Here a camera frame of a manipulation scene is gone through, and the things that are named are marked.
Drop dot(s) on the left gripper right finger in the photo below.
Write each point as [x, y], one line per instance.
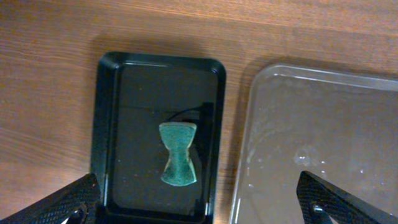
[323, 202]

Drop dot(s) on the green yellow scrub sponge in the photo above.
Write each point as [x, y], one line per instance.
[177, 137]

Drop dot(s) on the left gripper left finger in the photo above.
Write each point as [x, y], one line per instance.
[75, 203]

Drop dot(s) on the brown clear plastic tray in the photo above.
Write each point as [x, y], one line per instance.
[341, 127]

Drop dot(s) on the black plastic tray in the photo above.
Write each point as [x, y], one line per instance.
[135, 94]

